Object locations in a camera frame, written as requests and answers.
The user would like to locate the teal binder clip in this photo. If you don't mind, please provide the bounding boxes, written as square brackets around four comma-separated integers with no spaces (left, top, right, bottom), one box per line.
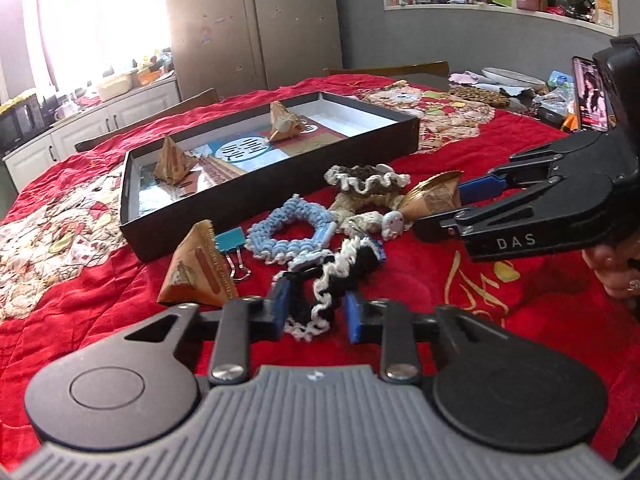
[214,226,253,282]

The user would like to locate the white blue hair clip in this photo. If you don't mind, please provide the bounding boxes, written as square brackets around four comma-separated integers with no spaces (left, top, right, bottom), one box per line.
[287,250,326,273]

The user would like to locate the red printed blanket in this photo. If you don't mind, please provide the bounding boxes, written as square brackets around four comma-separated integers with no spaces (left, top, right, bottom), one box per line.
[0,74,640,461]

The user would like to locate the white kitchen cabinet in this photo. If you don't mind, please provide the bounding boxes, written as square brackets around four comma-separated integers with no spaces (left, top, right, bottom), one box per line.
[2,77,182,196]

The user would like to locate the brown paper pyramid packet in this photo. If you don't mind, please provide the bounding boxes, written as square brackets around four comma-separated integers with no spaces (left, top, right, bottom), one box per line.
[152,134,193,186]
[265,101,306,143]
[157,220,226,308]
[397,170,466,223]

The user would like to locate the brown white crochet scrunchie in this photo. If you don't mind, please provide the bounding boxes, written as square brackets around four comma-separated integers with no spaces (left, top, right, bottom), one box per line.
[324,162,411,198]

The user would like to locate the black white crochet scrunchie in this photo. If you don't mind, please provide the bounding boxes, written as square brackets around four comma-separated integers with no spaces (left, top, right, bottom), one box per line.
[272,237,386,343]

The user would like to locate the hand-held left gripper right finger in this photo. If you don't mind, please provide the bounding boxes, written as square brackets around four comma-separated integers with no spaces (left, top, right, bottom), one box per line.
[344,292,506,386]

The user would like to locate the kitchen window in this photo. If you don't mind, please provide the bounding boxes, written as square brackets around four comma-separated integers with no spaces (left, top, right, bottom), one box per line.
[37,0,168,86]

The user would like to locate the white bottle orange label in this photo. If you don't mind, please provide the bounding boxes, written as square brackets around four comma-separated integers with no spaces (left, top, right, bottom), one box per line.
[595,0,617,28]

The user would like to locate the black microwave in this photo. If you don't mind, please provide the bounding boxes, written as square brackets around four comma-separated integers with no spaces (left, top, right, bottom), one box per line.
[0,95,41,153]

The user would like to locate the blue crochet scrunchie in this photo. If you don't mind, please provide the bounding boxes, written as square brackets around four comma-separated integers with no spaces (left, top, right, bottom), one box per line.
[246,194,337,266]

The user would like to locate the small black case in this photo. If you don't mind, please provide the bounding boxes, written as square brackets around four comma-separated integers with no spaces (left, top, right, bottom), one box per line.
[539,104,571,127]

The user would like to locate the dark wooden chair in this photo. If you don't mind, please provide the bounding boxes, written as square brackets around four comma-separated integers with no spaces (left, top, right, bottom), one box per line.
[75,88,221,153]
[324,61,451,78]

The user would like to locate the black shallow box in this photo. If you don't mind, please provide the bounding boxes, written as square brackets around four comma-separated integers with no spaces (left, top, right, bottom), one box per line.
[119,91,420,263]

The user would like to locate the brown woven trivet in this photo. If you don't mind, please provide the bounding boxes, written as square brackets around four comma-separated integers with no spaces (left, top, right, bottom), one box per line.
[450,85,511,108]

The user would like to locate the smartphone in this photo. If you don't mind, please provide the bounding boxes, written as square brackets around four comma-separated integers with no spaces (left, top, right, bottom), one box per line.
[571,56,611,133]

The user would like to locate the white cartoon charm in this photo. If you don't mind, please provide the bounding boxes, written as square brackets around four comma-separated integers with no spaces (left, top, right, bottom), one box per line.
[380,210,408,241]

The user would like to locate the beige crochet scrunchie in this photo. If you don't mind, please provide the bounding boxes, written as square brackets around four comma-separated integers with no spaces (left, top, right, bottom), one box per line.
[327,192,401,233]

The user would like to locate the beige double-door refrigerator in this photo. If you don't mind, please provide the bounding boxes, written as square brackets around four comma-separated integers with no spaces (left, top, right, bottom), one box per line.
[160,0,343,101]

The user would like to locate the white plate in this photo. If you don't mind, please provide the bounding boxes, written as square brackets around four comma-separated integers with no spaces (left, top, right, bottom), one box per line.
[481,66,546,88]

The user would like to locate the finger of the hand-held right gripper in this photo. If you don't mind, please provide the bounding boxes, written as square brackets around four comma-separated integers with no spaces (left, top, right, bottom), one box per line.
[414,177,618,262]
[459,132,621,204]

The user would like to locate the person's right hand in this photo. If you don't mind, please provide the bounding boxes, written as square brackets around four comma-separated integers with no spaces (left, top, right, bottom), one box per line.
[582,225,640,311]

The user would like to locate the cream plastic container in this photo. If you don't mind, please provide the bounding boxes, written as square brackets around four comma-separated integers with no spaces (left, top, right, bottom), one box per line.
[97,74,135,101]

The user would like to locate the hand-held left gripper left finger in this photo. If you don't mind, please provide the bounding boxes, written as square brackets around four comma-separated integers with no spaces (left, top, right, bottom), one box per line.
[122,280,293,386]

